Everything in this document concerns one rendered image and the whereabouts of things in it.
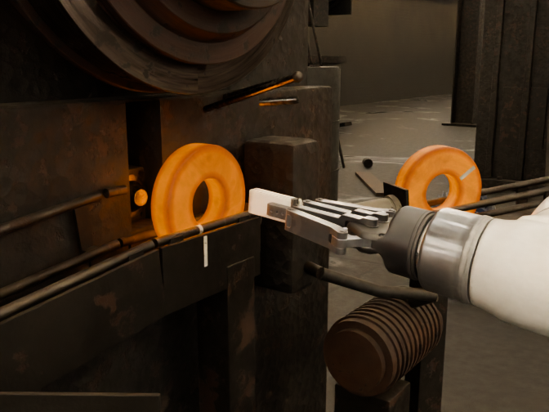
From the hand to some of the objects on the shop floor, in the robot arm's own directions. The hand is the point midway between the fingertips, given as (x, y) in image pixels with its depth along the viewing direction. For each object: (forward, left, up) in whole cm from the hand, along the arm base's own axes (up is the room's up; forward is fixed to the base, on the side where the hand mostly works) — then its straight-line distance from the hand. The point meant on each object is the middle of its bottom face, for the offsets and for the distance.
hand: (274, 205), depth 78 cm
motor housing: (+4, -29, -74) cm, 80 cm away
